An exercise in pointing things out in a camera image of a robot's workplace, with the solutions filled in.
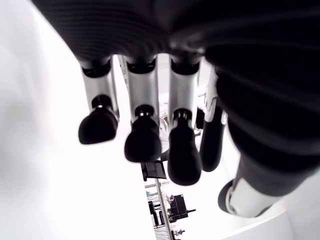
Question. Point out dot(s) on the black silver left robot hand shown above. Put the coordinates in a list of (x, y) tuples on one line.
[(225, 50)]

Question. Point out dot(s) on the black monitor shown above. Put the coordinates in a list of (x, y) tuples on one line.
[(153, 170)]

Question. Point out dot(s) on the black box-shaped device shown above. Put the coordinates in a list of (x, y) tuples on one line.
[(178, 207)]

